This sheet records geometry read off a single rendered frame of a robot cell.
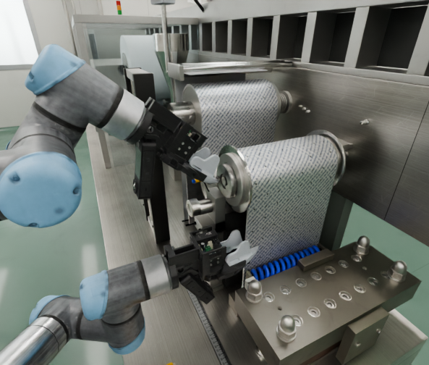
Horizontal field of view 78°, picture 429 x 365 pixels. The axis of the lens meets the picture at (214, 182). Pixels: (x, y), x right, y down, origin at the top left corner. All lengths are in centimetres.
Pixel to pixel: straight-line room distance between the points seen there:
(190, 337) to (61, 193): 51
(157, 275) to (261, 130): 49
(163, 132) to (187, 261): 25
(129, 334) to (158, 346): 14
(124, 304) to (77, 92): 35
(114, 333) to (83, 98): 42
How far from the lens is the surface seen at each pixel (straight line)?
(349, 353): 71
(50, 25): 595
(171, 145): 47
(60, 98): 43
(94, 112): 44
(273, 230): 64
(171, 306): 78
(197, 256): 54
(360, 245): 79
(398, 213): 72
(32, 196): 31
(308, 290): 67
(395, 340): 84
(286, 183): 58
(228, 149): 57
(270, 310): 61
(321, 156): 64
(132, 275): 53
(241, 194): 53
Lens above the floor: 152
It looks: 29 degrees down
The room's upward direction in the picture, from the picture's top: straight up
